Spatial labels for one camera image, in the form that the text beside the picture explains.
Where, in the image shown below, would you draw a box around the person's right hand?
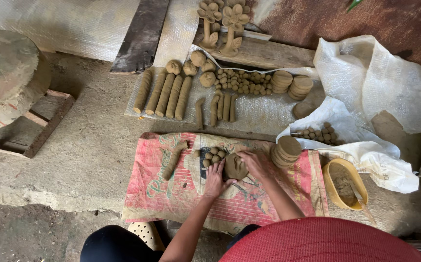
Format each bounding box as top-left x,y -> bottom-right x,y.
236,149 -> 275,181

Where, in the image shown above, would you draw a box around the person's left hand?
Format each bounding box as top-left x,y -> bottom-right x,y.
203,159 -> 237,199

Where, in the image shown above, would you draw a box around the round clay disc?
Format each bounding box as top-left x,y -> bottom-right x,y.
224,153 -> 249,180

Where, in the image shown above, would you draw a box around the cluster of small clay balls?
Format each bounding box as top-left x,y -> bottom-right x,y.
193,146 -> 228,168

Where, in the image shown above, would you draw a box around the tall stack of clay discs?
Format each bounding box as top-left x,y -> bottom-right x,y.
270,136 -> 302,169

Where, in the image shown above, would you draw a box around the bubble wrap sheet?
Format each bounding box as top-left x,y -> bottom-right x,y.
124,44 -> 320,136

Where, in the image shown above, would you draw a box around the short thin clay roll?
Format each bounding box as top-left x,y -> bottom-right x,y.
195,97 -> 206,130
210,94 -> 220,127
216,90 -> 225,121
229,94 -> 239,123
222,93 -> 232,122

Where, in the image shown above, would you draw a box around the branched clay stem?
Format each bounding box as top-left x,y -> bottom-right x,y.
161,140 -> 189,181

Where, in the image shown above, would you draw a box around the pink printed woven sack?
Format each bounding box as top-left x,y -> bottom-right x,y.
122,132 -> 330,236

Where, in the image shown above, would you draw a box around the wide pile of clay balls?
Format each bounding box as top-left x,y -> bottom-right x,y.
214,68 -> 274,97

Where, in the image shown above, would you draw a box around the single thin clay disc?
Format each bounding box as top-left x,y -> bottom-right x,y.
293,101 -> 316,120

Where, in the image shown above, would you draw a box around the heap of small clay balls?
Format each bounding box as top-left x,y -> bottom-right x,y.
291,122 -> 343,146

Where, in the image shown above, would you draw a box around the short stack of clay discs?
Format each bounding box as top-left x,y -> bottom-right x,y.
287,75 -> 314,101
271,70 -> 293,94

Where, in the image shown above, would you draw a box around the long thick clay roll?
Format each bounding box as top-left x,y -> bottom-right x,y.
133,69 -> 154,114
165,75 -> 184,119
145,68 -> 168,115
174,76 -> 193,121
155,73 -> 176,118

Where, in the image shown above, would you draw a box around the large clay ball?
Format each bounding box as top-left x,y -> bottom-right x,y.
190,50 -> 207,67
199,71 -> 216,88
201,58 -> 217,73
165,60 -> 183,76
182,60 -> 198,77

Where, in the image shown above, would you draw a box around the yellow bowl of clay slip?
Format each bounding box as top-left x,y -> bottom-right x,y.
322,158 -> 369,211

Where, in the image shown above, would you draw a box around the pale wooden plank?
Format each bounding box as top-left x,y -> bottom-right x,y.
192,28 -> 316,70

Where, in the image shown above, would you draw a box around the person's red shirt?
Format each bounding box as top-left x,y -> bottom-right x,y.
219,217 -> 421,262

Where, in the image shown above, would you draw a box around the clay flower sculpture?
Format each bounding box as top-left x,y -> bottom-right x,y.
219,0 -> 251,58
197,1 -> 223,52

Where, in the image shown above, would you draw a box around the wooden stick tool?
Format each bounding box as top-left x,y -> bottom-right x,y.
349,181 -> 377,225

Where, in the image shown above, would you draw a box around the cream perforated sandal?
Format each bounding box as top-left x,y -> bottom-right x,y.
128,221 -> 166,252

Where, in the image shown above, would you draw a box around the large white plastic sack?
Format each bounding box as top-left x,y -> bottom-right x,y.
276,35 -> 421,194

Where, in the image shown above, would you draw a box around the person's dark trousers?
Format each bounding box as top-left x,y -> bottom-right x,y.
80,224 -> 164,262

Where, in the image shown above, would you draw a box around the dark wooden board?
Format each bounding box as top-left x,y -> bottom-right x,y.
110,0 -> 170,74

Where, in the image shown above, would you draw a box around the large bubble wrap backdrop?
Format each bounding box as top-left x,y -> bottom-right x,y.
0,0 -> 201,68

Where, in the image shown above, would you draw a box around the round stone wheel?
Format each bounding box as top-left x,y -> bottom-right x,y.
0,28 -> 52,138

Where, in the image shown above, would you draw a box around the wooden frame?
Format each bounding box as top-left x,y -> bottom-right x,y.
0,89 -> 76,159

